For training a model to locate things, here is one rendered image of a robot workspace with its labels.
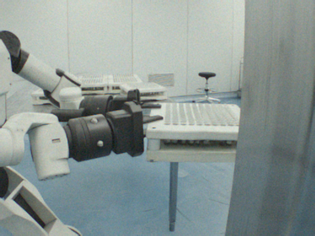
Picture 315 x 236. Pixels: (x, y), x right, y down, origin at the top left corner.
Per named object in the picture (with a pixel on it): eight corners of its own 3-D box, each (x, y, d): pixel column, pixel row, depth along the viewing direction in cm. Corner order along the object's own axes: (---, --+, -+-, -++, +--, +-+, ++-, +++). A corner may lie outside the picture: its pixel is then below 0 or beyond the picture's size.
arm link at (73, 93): (84, 123, 77) (82, 112, 89) (81, 91, 74) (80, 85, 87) (61, 125, 75) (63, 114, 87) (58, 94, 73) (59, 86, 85)
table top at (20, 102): (29, 83, 268) (29, 80, 267) (133, 77, 295) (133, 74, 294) (-17, 126, 128) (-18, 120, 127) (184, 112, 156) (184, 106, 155)
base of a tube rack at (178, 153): (258, 162, 57) (260, 152, 57) (146, 161, 58) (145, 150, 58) (234, 126, 81) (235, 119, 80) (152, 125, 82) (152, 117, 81)
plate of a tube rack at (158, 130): (262, 141, 56) (263, 131, 55) (145, 139, 57) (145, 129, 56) (236, 110, 79) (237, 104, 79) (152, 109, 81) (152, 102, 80)
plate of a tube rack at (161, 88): (119, 87, 185) (119, 84, 185) (154, 85, 193) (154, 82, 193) (128, 93, 163) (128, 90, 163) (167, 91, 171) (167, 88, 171)
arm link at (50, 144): (85, 110, 53) (26, 120, 47) (98, 164, 50) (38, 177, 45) (75, 126, 62) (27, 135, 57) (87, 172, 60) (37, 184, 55)
